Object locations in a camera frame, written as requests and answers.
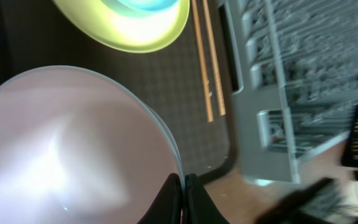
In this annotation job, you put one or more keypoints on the yellow plate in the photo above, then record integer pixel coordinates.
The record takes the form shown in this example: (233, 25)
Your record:
(128, 34)

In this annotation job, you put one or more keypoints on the white bowl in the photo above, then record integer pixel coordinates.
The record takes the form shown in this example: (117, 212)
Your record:
(78, 147)

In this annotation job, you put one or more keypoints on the grey dishwasher rack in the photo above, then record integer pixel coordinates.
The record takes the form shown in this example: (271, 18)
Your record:
(295, 72)

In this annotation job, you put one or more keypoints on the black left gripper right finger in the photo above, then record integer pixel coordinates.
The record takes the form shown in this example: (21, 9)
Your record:
(199, 207)

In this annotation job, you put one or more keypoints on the dark brown serving tray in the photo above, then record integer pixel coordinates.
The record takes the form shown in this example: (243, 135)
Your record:
(36, 34)

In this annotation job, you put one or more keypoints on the right wooden chopstick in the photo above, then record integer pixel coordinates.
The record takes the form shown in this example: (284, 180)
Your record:
(214, 59)

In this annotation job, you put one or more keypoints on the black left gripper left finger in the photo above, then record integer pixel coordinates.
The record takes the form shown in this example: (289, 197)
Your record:
(167, 205)

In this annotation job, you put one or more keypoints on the left wooden chopstick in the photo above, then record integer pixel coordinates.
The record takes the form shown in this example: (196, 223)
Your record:
(202, 61)

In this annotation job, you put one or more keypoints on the blue bowl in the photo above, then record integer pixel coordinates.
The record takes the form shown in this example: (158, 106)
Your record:
(139, 8)

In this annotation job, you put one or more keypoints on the wooden chopstick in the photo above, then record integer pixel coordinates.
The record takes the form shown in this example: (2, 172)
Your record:
(214, 59)
(202, 61)

